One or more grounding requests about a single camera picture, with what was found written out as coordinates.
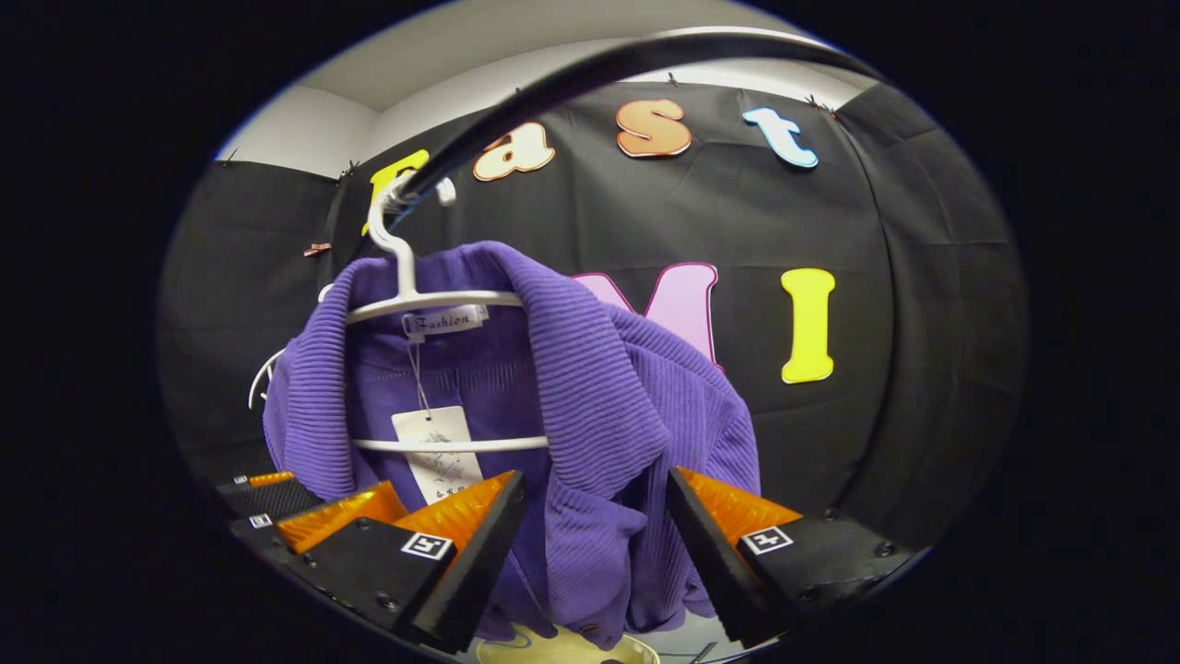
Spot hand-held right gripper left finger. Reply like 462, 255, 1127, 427
277, 470, 528, 654

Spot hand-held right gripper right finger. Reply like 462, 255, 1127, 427
666, 466, 923, 646

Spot purple ribbed jacket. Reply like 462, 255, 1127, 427
263, 242, 761, 651

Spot white plastic hanger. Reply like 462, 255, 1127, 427
247, 177, 457, 411
346, 171, 551, 455

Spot black clothes rack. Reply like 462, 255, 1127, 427
392, 28, 886, 208

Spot white paper price tag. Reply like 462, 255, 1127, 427
392, 406, 485, 505

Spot black backdrop cloth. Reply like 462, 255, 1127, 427
157, 81, 1029, 554

